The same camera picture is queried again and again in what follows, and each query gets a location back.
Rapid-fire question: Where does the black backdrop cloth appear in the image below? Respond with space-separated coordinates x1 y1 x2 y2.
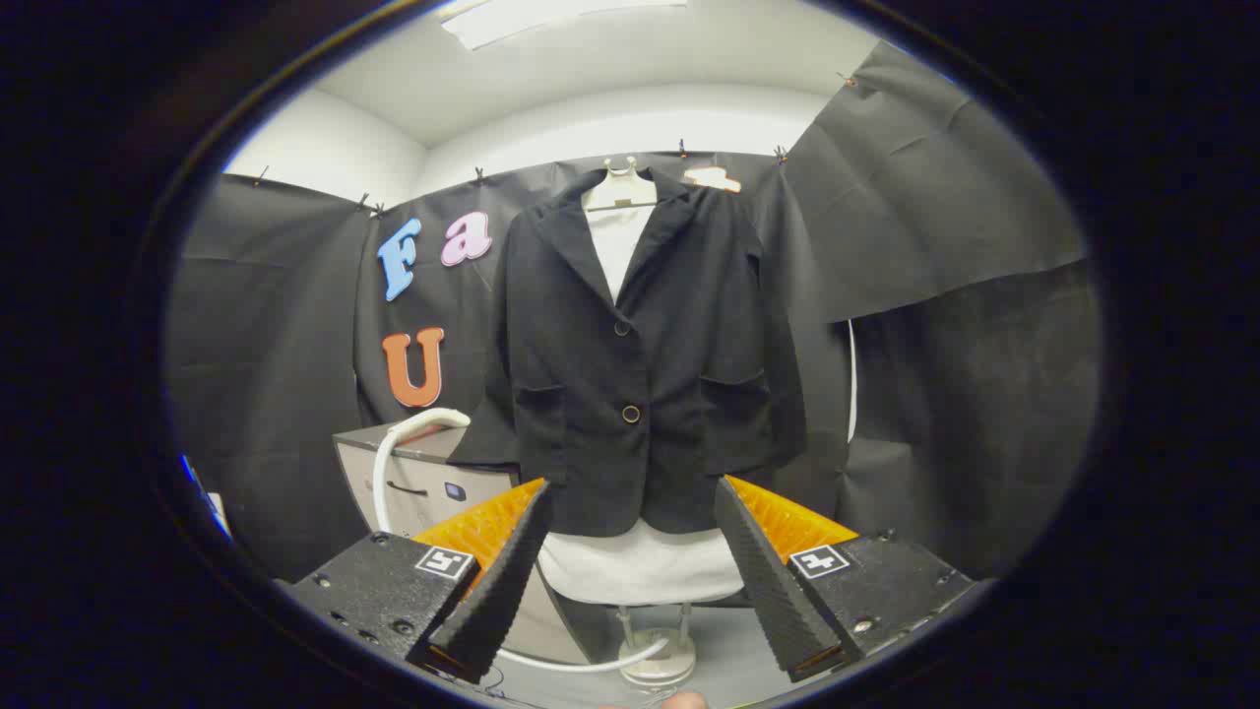
162 39 1103 612

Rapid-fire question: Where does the ceiling light panel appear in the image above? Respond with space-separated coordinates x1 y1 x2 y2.
438 0 690 52

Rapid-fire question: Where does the clear garment stand base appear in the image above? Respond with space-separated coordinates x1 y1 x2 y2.
615 603 698 687

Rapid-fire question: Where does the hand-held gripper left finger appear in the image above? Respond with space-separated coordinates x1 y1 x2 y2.
285 478 554 685

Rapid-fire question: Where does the black blazer jacket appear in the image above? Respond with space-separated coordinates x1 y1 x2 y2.
448 167 808 538

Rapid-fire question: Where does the grey cabinet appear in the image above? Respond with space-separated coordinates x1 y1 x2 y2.
333 423 592 666

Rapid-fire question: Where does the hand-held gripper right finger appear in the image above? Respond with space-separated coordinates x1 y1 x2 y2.
714 475 977 683

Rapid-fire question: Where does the white garment steamer handle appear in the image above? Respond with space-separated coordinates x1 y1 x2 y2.
389 407 473 439

